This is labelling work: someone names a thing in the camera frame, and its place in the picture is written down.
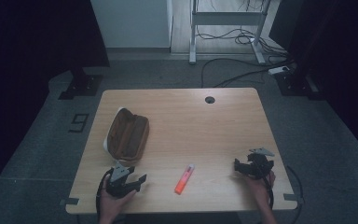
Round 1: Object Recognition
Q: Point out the grey tape strip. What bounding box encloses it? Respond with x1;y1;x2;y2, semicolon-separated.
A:
59;197;80;206
282;192;298;203

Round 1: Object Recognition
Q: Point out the black floor tape number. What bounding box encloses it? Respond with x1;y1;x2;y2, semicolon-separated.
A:
67;113;90;134

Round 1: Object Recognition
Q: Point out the brown pencil case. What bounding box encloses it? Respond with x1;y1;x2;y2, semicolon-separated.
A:
103;106;151;167

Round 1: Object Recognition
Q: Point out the white power strip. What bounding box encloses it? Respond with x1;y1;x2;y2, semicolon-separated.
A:
267;65;291;76

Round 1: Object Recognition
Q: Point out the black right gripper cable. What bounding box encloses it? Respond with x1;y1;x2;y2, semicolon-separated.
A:
260;164;306;224

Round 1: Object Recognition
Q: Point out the person's right hand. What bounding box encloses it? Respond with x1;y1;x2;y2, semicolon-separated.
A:
244;170;277;203

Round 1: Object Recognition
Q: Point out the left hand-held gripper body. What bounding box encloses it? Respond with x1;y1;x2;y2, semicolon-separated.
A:
105;161;138;199

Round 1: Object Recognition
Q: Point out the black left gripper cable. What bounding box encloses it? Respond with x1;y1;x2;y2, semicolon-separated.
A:
95;167;116;224

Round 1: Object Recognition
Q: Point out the orange highlighter pen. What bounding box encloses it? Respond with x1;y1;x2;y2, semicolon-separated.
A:
173;163;196;196

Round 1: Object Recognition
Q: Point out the white desk frame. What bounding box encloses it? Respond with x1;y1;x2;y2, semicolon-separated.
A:
188;0;273;66

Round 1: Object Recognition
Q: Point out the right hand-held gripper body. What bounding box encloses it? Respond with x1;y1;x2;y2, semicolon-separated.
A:
243;147;276;180

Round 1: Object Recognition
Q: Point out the dark curtain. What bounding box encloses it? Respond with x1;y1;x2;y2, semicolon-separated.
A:
268;0;358;166
0;0;111;206

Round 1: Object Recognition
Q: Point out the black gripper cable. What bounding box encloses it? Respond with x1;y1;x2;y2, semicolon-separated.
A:
95;167;116;224
260;164;306;224

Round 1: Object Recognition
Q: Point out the white wall panel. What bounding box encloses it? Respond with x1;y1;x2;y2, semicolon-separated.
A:
89;0;173;54

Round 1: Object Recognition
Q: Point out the person's left hand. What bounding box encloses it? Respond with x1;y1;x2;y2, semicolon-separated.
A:
99;176;138;220

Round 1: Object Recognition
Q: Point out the tangle of floor cables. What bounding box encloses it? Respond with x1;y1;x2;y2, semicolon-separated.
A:
195;27;290;58

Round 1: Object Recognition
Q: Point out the black stand base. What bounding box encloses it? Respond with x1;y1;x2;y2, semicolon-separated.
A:
58;66;104;101
274;69;324;101

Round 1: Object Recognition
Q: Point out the black floor cable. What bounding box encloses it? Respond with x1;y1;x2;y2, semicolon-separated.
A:
200;57;295;90

